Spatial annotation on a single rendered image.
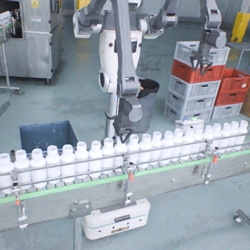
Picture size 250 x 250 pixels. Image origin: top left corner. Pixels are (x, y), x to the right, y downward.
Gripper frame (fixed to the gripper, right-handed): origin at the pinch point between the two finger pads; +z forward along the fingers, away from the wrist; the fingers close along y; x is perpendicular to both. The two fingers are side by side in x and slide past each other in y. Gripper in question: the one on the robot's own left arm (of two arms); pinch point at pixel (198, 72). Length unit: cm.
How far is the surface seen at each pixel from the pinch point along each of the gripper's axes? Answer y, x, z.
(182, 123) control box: -1.8, 3.4, 28.0
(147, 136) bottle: -14.9, 32.2, 24.6
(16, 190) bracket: -27, 89, 31
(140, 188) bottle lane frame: -21, 35, 50
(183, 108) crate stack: 157, -122, 109
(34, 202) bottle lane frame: -22, 83, 45
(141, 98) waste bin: 155, -55, 88
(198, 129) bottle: -16.4, 4.7, 23.1
